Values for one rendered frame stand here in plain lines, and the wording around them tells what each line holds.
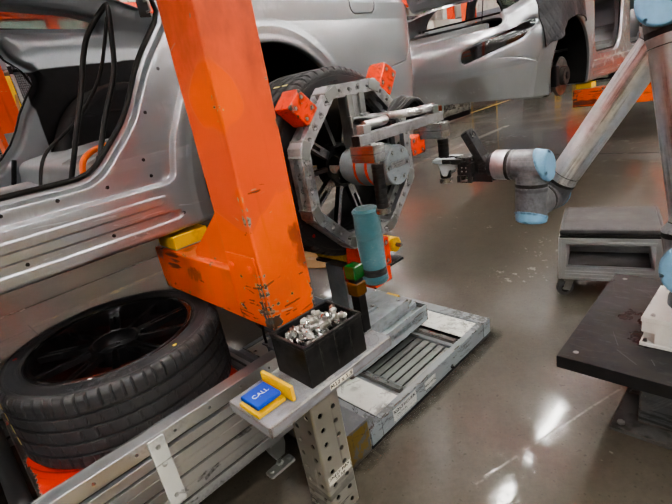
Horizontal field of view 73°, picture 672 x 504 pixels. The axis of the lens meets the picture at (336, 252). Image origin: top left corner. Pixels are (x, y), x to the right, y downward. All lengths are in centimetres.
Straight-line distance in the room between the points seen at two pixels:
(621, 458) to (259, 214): 123
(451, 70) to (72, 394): 353
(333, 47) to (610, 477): 182
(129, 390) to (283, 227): 59
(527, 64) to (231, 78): 318
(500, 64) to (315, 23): 222
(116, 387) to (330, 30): 158
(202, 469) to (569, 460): 104
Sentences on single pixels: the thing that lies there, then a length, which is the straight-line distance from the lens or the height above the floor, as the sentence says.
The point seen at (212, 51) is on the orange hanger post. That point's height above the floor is 124.
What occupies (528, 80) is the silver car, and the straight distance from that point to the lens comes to 410.
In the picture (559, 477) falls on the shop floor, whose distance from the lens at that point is 154.
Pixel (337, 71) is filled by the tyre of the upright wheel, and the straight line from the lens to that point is 162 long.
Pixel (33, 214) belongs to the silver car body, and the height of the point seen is 93.
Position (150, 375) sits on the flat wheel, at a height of 49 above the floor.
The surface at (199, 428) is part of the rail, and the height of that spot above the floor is 33.
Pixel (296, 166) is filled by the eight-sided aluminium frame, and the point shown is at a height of 91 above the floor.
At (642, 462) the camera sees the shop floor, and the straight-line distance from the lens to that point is 163.
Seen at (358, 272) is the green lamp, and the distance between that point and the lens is 122.
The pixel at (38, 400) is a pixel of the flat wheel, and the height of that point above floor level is 50.
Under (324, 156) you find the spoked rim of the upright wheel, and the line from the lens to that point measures 158.
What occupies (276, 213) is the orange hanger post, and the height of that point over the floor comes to 83.
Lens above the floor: 112
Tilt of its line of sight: 20 degrees down
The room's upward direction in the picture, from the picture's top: 10 degrees counter-clockwise
